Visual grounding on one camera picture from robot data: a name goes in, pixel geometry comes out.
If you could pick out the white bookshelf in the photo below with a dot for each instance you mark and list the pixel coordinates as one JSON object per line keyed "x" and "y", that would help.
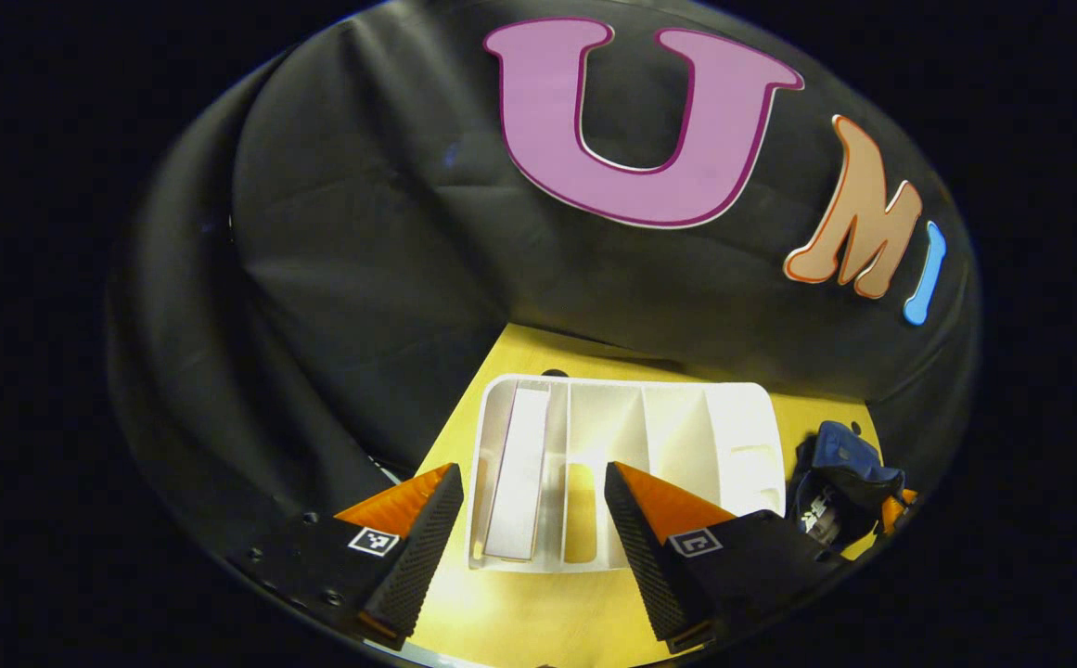
{"x": 677, "y": 436}

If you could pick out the pink book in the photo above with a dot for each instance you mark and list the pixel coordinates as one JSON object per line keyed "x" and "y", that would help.
{"x": 519, "y": 473}

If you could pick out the blue schoolbag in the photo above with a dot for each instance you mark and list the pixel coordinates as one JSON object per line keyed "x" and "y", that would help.
{"x": 853, "y": 459}

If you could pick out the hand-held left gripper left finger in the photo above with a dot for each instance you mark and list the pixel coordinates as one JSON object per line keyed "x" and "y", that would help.
{"x": 315, "y": 561}

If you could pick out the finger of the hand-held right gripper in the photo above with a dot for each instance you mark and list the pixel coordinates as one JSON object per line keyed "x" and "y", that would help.
{"x": 898, "y": 512}

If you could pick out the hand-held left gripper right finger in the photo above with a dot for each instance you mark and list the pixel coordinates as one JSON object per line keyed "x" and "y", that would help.
{"x": 761, "y": 557}

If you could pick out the black backdrop cloth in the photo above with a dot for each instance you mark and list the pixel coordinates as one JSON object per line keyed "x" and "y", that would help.
{"x": 362, "y": 278}

